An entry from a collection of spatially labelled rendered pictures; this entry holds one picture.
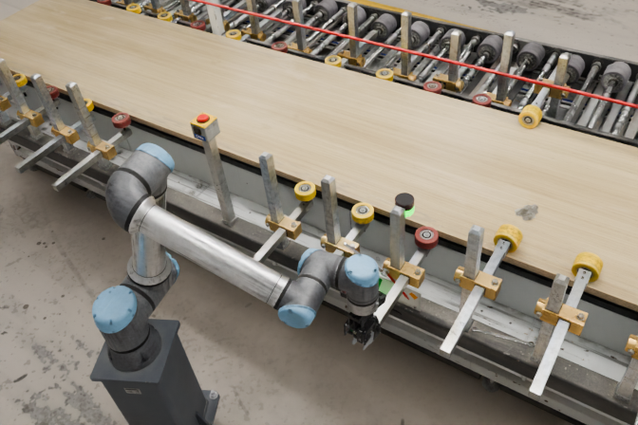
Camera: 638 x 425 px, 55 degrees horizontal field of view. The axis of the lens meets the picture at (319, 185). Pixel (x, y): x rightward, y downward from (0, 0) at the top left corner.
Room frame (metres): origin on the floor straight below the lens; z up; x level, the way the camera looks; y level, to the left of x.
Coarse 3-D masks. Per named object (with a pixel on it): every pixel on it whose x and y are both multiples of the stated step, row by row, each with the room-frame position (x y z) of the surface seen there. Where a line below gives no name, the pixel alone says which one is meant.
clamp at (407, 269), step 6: (384, 264) 1.32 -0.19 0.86; (408, 264) 1.30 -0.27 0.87; (390, 270) 1.29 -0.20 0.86; (396, 270) 1.28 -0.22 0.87; (402, 270) 1.27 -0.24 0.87; (408, 270) 1.27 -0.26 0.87; (414, 270) 1.27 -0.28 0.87; (396, 276) 1.28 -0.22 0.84; (408, 276) 1.25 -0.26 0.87; (414, 276) 1.24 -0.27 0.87; (420, 276) 1.24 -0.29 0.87; (414, 282) 1.24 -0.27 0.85; (420, 282) 1.24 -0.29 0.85
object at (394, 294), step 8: (416, 256) 1.34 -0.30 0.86; (424, 256) 1.35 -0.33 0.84; (416, 264) 1.30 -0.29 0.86; (400, 280) 1.24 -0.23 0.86; (408, 280) 1.25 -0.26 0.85; (392, 288) 1.21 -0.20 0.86; (400, 288) 1.21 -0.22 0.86; (392, 296) 1.18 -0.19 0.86; (400, 296) 1.20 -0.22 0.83; (384, 304) 1.16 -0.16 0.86; (392, 304) 1.16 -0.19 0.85; (376, 312) 1.13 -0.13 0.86; (384, 312) 1.13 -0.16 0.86; (384, 320) 1.11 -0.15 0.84
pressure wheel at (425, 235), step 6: (420, 228) 1.42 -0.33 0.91; (426, 228) 1.42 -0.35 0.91; (432, 228) 1.41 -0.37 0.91; (420, 234) 1.39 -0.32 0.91; (426, 234) 1.38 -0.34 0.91; (432, 234) 1.39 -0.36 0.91; (438, 234) 1.38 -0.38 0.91; (420, 240) 1.36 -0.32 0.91; (426, 240) 1.36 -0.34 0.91; (432, 240) 1.36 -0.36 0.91; (438, 240) 1.37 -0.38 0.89; (420, 246) 1.36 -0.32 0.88; (426, 246) 1.35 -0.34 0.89; (432, 246) 1.35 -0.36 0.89
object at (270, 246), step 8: (312, 200) 1.69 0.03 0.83; (296, 208) 1.66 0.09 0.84; (304, 208) 1.66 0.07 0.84; (296, 216) 1.62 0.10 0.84; (280, 232) 1.54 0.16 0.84; (272, 240) 1.51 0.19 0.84; (280, 240) 1.52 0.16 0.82; (264, 248) 1.48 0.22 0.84; (272, 248) 1.49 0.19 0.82; (256, 256) 1.44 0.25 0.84; (264, 256) 1.45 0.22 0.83
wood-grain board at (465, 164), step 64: (64, 0) 3.61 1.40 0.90; (64, 64) 2.84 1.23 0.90; (128, 64) 2.77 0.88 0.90; (192, 64) 2.69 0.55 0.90; (256, 64) 2.62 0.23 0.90; (320, 64) 2.55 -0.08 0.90; (256, 128) 2.10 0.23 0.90; (320, 128) 2.05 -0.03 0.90; (384, 128) 2.00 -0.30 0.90; (448, 128) 1.95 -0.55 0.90; (512, 128) 1.90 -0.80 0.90; (384, 192) 1.62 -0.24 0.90; (448, 192) 1.58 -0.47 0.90; (512, 192) 1.55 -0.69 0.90; (576, 192) 1.51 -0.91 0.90; (512, 256) 1.25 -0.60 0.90
